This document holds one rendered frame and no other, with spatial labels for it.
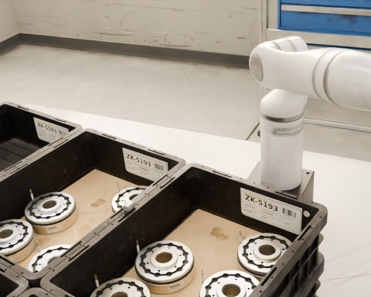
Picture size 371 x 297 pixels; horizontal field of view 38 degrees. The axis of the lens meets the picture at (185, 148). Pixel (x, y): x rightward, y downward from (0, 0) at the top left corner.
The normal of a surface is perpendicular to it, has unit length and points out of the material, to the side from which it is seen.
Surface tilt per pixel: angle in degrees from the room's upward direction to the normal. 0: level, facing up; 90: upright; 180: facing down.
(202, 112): 0
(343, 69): 49
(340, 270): 0
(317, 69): 63
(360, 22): 90
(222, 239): 0
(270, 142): 90
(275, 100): 19
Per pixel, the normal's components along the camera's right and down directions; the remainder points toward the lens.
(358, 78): -0.55, -0.05
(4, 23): 0.89, 0.17
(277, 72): -0.91, 0.24
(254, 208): -0.60, 0.45
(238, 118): -0.08, -0.86
